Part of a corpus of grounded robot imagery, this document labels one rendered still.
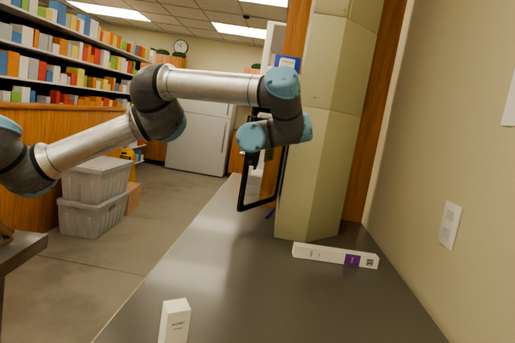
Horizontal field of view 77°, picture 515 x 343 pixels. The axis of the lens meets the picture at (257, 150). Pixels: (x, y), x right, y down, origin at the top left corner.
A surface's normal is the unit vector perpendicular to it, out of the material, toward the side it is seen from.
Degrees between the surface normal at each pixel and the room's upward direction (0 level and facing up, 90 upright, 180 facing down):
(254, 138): 90
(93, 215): 96
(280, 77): 48
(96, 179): 95
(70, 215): 96
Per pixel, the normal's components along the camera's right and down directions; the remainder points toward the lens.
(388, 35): -0.07, 0.11
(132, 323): 0.16, -0.98
